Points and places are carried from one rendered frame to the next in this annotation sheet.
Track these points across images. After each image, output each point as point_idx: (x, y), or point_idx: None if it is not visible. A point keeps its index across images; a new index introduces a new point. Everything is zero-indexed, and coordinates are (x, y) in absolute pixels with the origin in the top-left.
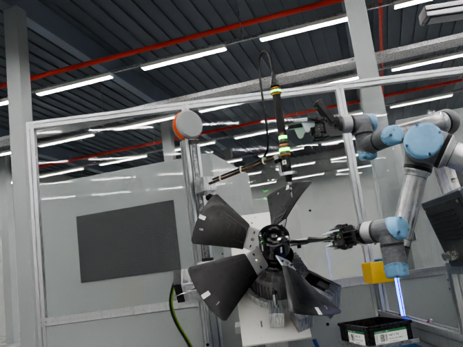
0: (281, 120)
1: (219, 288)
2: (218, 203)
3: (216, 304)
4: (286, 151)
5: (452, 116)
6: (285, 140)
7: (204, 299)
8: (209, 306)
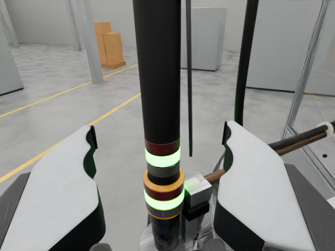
0: (139, 82)
1: (150, 219)
2: (222, 156)
3: (148, 224)
4: (145, 199)
5: None
6: (147, 168)
7: (148, 212)
8: (147, 218)
